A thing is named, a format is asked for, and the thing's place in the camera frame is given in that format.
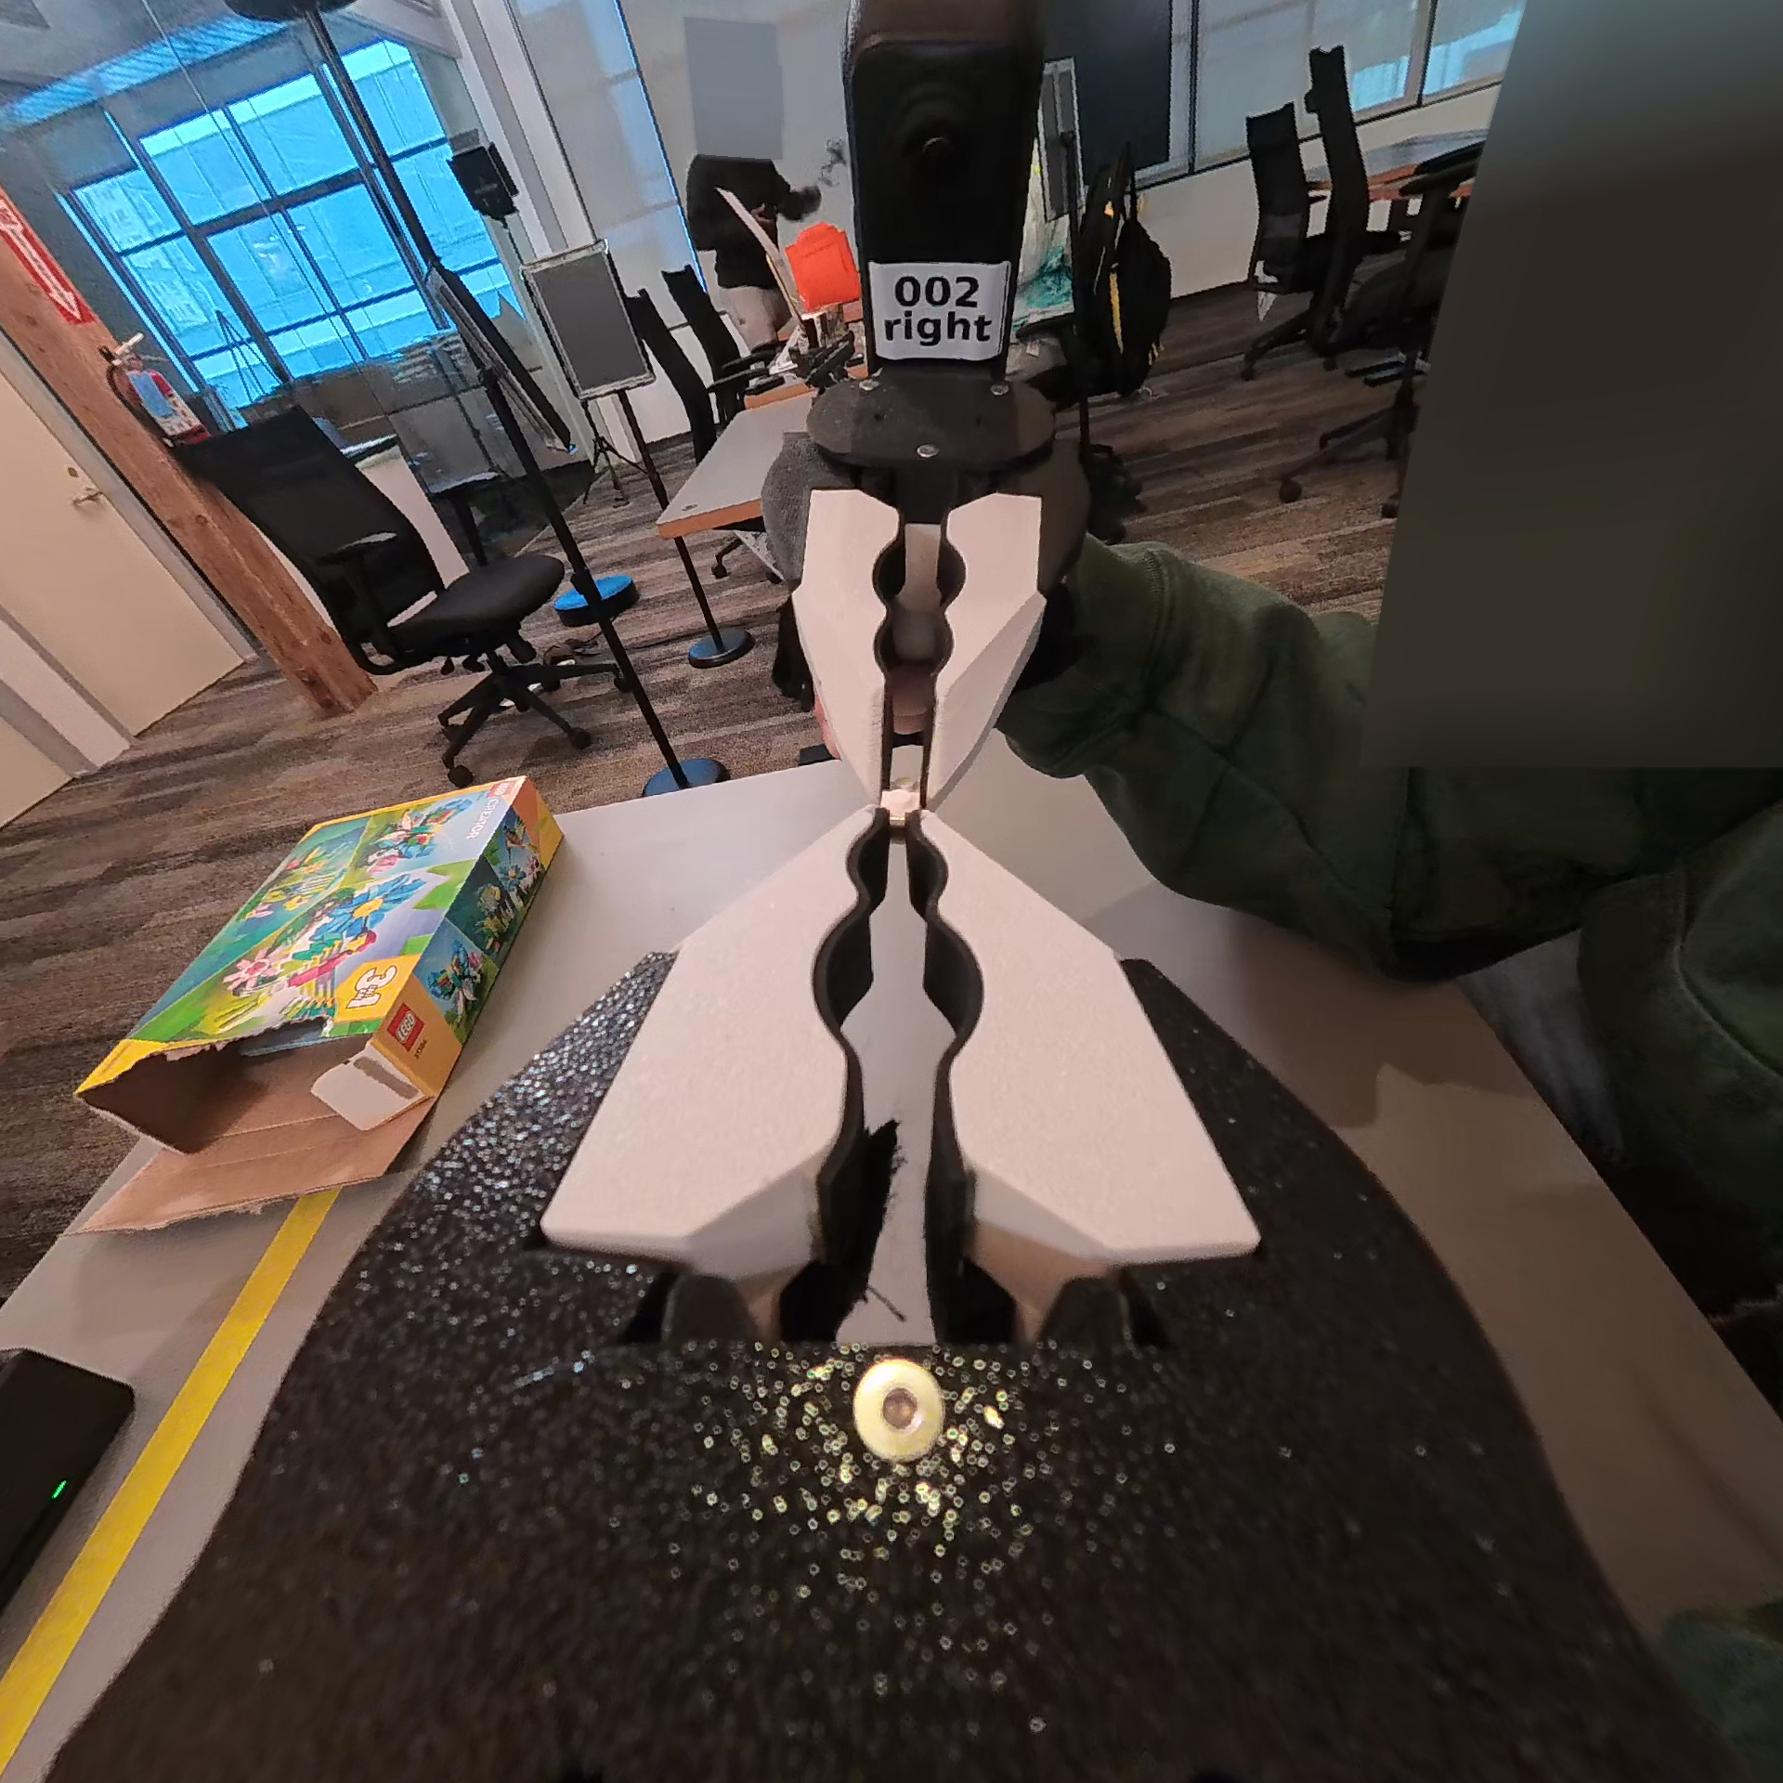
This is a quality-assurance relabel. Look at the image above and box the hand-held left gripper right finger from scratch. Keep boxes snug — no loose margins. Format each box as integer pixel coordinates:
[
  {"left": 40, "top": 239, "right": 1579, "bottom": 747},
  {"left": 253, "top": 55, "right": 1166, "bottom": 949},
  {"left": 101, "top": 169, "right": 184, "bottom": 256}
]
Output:
[{"left": 902, "top": 805, "right": 1265, "bottom": 1276}]

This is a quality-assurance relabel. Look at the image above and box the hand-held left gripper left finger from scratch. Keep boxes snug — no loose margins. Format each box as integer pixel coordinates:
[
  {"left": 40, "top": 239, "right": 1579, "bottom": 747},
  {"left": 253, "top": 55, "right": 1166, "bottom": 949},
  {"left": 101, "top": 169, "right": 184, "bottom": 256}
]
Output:
[{"left": 538, "top": 801, "right": 893, "bottom": 1280}]

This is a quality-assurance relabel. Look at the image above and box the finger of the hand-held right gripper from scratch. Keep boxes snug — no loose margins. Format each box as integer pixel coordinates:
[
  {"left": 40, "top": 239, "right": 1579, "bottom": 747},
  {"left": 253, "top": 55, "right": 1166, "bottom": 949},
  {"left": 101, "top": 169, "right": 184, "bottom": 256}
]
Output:
[
  {"left": 908, "top": 490, "right": 1049, "bottom": 813},
  {"left": 788, "top": 486, "right": 906, "bottom": 809}
]

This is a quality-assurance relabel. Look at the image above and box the person's right forearm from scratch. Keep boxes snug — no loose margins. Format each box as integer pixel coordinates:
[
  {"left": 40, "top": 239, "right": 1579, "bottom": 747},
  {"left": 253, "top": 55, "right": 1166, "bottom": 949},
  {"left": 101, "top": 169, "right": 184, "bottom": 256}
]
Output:
[{"left": 995, "top": 535, "right": 1783, "bottom": 983}]

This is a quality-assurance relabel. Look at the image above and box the lego box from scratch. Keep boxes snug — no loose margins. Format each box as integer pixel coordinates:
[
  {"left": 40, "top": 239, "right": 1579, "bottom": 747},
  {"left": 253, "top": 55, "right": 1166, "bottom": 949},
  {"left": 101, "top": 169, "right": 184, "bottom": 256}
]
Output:
[{"left": 73, "top": 775, "right": 566, "bottom": 1234}]

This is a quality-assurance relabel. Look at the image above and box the black backpack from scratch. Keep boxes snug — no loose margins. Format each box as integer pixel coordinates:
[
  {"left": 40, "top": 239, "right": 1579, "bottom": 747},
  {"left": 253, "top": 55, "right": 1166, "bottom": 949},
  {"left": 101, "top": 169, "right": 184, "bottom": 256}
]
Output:
[{"left": 1079, "top": 146, "right": 1172, "bottom": 405}]

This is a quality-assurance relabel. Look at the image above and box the black light stand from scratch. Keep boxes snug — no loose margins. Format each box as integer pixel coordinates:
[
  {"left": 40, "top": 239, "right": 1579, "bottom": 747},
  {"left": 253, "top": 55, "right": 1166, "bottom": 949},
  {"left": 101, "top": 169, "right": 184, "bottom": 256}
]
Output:
[{"left": 424, "top": 264, "right": 726, "bottom": 799}]

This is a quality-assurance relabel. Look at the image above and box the black mesh office chair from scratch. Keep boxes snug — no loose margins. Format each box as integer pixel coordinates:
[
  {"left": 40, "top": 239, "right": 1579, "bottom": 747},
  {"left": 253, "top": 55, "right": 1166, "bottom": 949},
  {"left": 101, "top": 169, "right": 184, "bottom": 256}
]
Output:
[{"left": 1243, "top": 47, "right": 1409, "bottom": 383}]

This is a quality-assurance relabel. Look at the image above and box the whiteboard easel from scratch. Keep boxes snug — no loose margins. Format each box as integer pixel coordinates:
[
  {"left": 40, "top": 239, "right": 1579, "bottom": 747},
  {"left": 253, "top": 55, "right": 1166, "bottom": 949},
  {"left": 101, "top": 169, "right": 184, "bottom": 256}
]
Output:
[{"left": 522, "top": 239, "right": 671, "bottom": 510}]

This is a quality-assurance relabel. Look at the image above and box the black armrest office chair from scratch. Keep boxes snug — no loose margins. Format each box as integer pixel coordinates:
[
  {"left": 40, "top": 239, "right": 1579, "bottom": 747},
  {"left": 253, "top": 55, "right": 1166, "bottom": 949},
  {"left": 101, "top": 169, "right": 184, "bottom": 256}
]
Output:
[{"left": 174, "top": 407, "right": 629, "bottom": 787}]

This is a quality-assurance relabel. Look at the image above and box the person's green jacket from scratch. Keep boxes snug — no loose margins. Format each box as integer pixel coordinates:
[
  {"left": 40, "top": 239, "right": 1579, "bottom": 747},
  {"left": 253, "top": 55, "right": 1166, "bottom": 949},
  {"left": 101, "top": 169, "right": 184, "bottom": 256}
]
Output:
[{"left": 1573, "top": 834, "right": 1783, "bottom": 1783}]

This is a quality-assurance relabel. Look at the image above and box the yellow tape strip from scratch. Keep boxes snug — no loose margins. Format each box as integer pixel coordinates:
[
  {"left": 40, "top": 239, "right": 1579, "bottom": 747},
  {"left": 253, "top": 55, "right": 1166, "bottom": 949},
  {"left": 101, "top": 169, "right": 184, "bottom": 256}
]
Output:
[{"left": 0, "top": 1183, "right": 342, "bottom": 1715}]

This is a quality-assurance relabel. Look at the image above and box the wooden pillar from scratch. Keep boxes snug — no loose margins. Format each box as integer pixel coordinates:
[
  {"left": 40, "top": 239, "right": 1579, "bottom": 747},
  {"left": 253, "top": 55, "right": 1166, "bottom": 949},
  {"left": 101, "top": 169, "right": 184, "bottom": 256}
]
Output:
[{"left": 0, "top": 187, "right": 370, "bottom": 712}]

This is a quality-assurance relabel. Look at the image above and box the red fire extinguisher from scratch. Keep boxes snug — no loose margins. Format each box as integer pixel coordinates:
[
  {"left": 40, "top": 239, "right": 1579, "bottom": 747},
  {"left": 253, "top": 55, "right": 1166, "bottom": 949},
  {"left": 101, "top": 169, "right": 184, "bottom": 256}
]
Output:
[{"left": 105, "top": 340, "right": 176, "bottom": 439}]

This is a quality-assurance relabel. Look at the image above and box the black power station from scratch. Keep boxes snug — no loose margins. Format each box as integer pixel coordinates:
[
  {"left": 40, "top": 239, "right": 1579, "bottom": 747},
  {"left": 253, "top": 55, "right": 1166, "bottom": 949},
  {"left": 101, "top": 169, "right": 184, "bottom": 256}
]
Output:
[{"left": 0, "top": 1343, "right": 137, "bottom": 1610}]

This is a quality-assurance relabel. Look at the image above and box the beige door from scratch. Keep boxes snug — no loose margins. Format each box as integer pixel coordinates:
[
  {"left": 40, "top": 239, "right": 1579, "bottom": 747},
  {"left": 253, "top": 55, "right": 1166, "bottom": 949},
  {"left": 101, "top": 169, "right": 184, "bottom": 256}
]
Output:
[{"left": 0, "top": 367, "right": 253, "bottom": 739}]

